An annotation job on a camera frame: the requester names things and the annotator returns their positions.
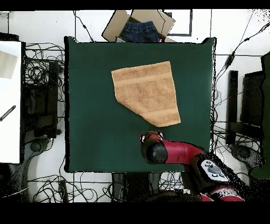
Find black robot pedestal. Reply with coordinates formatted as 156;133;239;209
111;172;162;202

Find black ridged strip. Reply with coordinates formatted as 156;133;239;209
0;105;16;122

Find white side table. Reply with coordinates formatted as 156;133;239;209
0;41;22;164

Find dark green table cloth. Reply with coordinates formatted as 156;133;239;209
64;36;216;173

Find beige sheet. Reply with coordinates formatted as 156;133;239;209
0;50;18;80

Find blue denim jeans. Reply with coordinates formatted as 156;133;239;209
121;21;159;43

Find black equipment stand with cables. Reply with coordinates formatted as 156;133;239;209
22;61;62;153
226;70;265;170

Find orange terry towel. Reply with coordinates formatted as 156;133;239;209
111;60;181;128

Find brown cardboard box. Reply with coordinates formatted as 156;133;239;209
101;9;176;43

